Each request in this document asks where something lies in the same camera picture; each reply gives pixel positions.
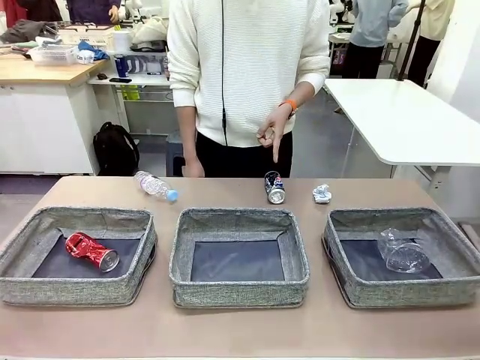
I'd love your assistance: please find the person's left hand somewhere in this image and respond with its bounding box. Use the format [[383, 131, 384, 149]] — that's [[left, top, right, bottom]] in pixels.
[[256, 107, 297, 164]]

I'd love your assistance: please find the person's right hand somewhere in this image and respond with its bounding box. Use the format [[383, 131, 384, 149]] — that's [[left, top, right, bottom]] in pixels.
[[182, 156, 206, 178]]

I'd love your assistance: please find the clear bottle with blue cap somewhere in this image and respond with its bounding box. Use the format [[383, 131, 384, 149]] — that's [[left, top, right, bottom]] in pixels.
[[133, 170, 180, 204]]

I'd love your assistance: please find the crushed blue soda can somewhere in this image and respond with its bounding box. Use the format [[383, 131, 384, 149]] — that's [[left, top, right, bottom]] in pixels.
[[264, 170, 288, 206]]

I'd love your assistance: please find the clear plastic cup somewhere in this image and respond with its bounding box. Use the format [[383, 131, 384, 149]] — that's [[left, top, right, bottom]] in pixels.
[[376, 227, 432, 274]]

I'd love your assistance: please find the person's right forearm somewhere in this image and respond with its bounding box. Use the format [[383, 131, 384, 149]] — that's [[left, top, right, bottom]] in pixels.
[[178, 106, 200, 161]]

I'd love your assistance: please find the person's left forearm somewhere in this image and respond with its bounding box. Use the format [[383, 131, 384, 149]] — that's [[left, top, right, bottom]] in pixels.
[[286, 80, 316, 108]]

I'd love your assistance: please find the grey plastic stool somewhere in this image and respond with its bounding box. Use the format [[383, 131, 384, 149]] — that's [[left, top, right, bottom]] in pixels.
[[164, 130, 188, 177]]

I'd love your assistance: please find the orange wrist watch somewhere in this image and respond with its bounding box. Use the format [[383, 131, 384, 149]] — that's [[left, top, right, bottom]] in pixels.
[[277, 97, 300, 120]]

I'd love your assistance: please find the person in white sweater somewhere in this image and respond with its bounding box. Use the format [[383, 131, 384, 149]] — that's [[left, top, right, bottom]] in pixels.
[[166, 0, 332, 178]]

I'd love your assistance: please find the crumpled white paper ball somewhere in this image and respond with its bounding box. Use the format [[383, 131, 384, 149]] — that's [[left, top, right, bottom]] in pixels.
[[312, 183, 334, 206]]

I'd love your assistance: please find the black backpack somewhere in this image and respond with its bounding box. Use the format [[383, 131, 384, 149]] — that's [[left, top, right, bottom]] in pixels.
[[92, 121, 141, 176]]

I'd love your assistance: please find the white side desk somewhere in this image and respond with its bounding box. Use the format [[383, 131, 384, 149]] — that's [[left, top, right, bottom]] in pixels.
[[88, 73, 174, 136]]

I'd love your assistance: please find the white folding table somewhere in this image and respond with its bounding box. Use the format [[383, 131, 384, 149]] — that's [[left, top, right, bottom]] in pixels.
[[322, 77, 480, 192]]

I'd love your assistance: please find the grey woven fabric basket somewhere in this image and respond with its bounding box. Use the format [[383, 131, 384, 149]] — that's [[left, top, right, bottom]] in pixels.
[[168, 207, 311, 309], [322, 207, 480, 309], [0, 205, 158, 307]]

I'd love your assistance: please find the crushed red soda can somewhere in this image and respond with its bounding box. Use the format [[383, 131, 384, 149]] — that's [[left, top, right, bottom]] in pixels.
[[64, 231, 121, 274]]

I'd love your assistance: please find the person in blue shirt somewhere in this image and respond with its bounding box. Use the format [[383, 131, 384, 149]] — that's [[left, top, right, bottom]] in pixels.
[[348, 0, 410, 80]]

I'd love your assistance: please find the white cloth bag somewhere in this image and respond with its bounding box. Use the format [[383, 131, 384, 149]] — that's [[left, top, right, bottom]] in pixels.
[[130, 16, 169, 46]]

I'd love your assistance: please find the white cylindrical container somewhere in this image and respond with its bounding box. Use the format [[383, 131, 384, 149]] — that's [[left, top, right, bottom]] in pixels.
[[112, 30, 132, 53]]

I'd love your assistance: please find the blue and white packet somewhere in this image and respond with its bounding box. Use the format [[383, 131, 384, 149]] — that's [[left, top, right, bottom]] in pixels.
[[76, 40, 110, 65]]

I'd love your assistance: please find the black tripod pole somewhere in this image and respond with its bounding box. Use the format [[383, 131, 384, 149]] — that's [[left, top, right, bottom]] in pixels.
[[396, 0, 428, 83]]

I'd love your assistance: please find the white counter with wooden top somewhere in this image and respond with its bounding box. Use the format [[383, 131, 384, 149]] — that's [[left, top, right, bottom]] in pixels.
[[0, 55, 113, 176]]

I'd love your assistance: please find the white plastic basket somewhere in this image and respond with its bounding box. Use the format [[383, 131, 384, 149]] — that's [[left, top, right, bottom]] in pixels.
[[58, 25, 116, 48]]

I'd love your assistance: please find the clear plastic crate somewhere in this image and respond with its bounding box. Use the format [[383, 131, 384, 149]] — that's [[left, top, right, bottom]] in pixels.
[[28, 43, 78, 68]]

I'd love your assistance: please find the person in cream top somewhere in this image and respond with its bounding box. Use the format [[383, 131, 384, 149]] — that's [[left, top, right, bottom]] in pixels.
[[406, 0, 457, 88]]

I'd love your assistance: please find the person in dark purple top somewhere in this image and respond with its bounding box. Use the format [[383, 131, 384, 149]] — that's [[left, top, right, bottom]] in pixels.
[[67, 0, 122, 24]]

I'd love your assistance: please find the grey crumpled cloth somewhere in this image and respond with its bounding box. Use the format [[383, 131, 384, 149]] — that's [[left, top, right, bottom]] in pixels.
[[0, 18, 57, 44]]

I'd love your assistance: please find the red garment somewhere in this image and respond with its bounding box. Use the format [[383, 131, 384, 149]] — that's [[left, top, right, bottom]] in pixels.
[[0, 0, 29, 29]]

